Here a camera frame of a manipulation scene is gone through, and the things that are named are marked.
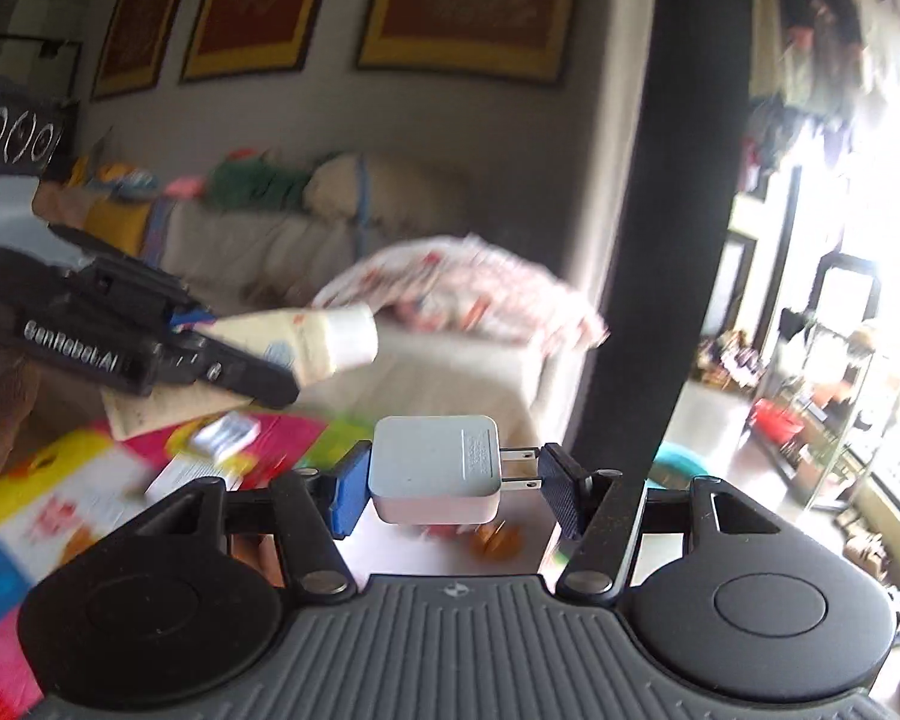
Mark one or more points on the white USB wall charger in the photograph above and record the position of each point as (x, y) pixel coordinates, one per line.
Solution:
(439, 471)

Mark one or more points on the yellow cushion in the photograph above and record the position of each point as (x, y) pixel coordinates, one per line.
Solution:
(118, 223)

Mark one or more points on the pink floral blanket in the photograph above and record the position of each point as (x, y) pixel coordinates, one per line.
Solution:
(466, 285)

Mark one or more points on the green plush toy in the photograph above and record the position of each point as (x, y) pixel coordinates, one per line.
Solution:
(244, 181)

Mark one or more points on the white product box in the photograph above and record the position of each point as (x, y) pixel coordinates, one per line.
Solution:
(184, 469)

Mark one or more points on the beige covered sofa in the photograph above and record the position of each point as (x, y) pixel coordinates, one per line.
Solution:
(240, 263)

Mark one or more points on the metal storage rack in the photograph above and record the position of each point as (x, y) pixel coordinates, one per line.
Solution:
(825, 403)

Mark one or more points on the colourful duck blanket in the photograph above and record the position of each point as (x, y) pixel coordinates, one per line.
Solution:
(56, 503)

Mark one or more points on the brown animal figurine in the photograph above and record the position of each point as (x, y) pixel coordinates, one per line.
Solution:
(497, 542)

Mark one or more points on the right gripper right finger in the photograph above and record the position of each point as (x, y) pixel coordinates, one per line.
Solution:
(600, 514)

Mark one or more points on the framed red picture middle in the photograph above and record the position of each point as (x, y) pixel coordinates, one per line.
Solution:
(248, 37)

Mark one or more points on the framed red wall picture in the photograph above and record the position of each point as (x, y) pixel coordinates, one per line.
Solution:
(134, 47)

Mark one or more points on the white battery charger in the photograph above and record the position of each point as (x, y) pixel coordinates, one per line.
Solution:
(224, 437)

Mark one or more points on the framed red picture right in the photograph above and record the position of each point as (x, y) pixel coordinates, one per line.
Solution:
(520, 40)

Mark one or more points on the beige pillow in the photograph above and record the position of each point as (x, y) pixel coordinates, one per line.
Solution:
(403, 197)

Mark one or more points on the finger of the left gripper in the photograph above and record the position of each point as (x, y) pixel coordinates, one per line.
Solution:
(188, 357)
(127, 287)

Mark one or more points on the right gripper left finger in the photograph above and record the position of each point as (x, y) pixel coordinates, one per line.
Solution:
(313, 510)

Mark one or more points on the cream lotion tube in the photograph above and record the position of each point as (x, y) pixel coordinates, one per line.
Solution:
(314, 344)

